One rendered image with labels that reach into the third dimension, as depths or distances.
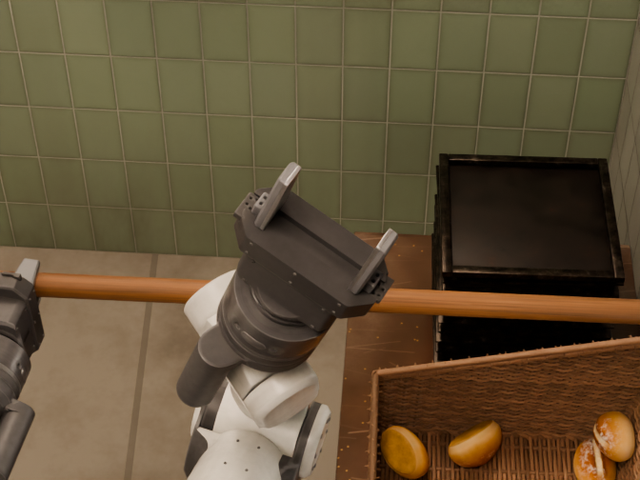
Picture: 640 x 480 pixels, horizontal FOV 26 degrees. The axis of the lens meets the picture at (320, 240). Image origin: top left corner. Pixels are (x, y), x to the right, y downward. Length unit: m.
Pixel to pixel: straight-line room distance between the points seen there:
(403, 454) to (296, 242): 1.21
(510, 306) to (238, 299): 0.63
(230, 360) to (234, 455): 0.26
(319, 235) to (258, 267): 0.05
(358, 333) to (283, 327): 1.37
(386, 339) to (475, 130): 0.78
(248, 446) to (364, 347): 1.06
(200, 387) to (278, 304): 0.13
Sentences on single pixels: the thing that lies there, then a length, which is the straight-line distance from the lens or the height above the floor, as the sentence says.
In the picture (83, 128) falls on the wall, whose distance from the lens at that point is 3.19.
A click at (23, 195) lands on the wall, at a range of 3.37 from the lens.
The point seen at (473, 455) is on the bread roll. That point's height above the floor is 0.63.
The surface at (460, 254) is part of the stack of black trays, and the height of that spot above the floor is 0.85.
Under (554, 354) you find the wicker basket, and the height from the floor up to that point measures 0.79.
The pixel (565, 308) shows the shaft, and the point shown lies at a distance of 1.66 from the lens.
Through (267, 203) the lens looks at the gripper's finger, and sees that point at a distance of 0.99.
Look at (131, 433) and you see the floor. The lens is 3.06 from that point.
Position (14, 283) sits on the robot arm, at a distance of 1.65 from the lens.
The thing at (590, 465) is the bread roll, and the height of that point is 0.64.
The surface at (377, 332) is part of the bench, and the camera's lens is 2.45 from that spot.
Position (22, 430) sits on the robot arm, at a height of 1.18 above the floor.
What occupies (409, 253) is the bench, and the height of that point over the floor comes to 0.58.
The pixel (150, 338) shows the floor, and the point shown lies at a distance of 3.24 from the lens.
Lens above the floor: 2.41
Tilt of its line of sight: 45 degrees down
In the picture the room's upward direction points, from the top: straight up
